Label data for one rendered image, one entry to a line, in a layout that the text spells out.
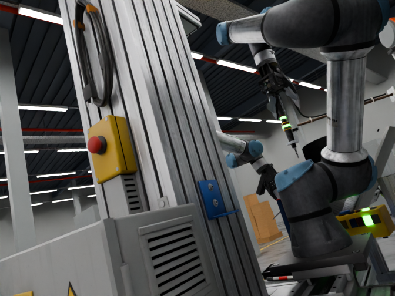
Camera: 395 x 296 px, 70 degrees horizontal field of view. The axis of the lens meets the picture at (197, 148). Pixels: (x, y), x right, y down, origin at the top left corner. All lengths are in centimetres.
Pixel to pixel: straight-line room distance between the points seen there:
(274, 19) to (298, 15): 6
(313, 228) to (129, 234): 50
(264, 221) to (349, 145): 897
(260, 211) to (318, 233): 893
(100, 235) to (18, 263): 24
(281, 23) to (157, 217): 49
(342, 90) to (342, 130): 10
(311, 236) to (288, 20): 51
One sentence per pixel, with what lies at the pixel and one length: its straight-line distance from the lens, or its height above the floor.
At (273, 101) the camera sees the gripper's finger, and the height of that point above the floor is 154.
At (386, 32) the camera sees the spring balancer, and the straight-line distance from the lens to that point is 200.
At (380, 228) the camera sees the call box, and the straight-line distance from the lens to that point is 114.
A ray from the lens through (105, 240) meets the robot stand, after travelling 39.
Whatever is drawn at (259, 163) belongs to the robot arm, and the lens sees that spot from 144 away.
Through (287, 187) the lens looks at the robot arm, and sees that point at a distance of 79.
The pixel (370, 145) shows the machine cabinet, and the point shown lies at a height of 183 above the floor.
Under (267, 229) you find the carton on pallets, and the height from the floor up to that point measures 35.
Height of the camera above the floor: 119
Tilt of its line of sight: 14 degrees up
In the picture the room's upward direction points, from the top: 16 degrees counter-clockwise
